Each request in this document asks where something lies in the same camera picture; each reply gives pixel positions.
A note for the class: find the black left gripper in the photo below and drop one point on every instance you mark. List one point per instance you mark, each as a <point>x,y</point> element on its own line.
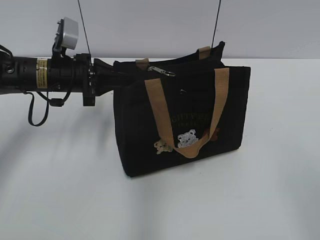
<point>106,78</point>

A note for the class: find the silver metal zipper pull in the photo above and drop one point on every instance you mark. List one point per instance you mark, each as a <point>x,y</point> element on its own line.
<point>161,71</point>

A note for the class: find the black canvas tote bag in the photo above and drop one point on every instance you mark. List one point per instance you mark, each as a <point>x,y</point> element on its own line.
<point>166,121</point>

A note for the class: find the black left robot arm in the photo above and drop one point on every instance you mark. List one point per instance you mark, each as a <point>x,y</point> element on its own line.
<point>60,73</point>

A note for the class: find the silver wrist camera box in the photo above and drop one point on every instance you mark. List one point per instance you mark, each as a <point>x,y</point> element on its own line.
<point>67,35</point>

